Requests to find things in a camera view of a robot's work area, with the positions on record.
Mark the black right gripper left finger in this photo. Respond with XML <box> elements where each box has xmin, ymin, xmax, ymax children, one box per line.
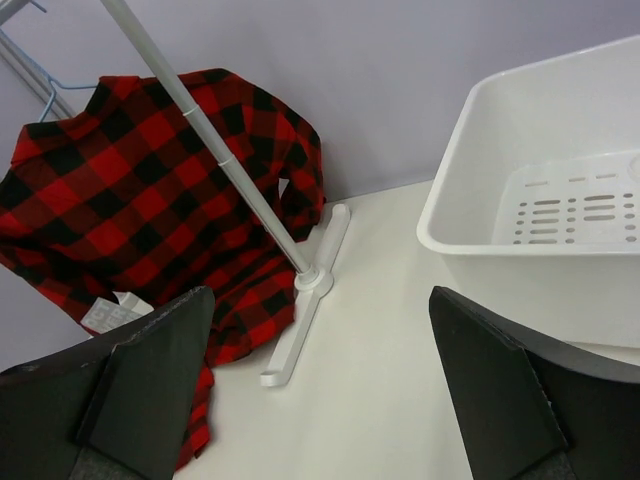
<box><xmin>1</xmin><ymin>286</ymin><xmax>215</xmax><ymax>479</ymax></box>

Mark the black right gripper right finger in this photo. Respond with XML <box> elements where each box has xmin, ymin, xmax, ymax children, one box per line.
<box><xmin>429</xmin><ymin>287</ymin><xmax>639</xmax><ymax>479</ymax></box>

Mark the light blue wire hanger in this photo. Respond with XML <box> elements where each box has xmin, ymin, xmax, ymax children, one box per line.
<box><xmin>1</xmin><ymin>31</ymin><xmax>97</xmax><ymax>122</ymax></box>

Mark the white plastic basket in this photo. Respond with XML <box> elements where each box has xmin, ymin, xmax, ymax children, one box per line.
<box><xmin>416</xmin><ymin>36</ymin><xmax>639</xmax><ymax>364</ymax></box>

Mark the white metal clothes rack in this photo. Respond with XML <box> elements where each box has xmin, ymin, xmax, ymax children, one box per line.
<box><xmin>0</xmin><ymin>0</ymin><xmax>352</xmax><ymax>388</ymax></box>

